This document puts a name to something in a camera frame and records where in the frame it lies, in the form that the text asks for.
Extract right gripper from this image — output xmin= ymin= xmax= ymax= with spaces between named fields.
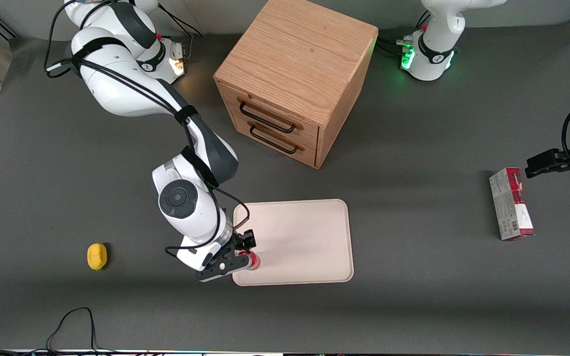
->
xmin=176 ymin=229 xmax=257 ymax=283

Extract black cable along right arm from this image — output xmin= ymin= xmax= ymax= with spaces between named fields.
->
xmin=44 ymin=0 xmax=251 ymax=258

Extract cream rectangular tray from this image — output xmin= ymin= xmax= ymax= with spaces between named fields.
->
xmin=233 ymin=199 xmax=354 ymax=287

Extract black cable on table edge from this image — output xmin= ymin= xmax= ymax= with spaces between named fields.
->
xmin=0 ymin=307 xmax=120 ymax=355

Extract grey and red carton box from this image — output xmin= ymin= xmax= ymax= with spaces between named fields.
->
xmin=488 ymin=167 xmax=536 ymax=242

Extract black cables at arm base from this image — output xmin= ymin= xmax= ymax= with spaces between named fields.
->
xmin=376 ymin=10 xmax=432 ymax=59
xmin=156 ymin=4 xmax=205 ymax=61

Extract wooden drawer cabinet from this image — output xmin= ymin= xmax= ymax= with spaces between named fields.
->
xmin=213 ymin=0 xmax=380 ymax=170

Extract red coke bottle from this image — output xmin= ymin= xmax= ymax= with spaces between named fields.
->
xmin=238 ymin=251 xmax=262 ymax=271

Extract wooden drawer with black handle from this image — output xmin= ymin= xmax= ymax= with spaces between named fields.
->
xmin=217 ymin=80 xmax=321 ymax=148
xmin=230 ymin=110 xmax=321 ymax=169

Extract yellow lemon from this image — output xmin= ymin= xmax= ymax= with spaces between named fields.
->
xmin=87 ymin=242 xmax=109 ymax=271

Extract black cables at left arm base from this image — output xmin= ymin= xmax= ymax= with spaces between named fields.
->
xmin=376 ymin=10 xmax=432 ymax=59

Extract black cables at right arm base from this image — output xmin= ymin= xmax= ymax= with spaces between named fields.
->
xmin=156 ymin=4 xmax=205 ymax=61

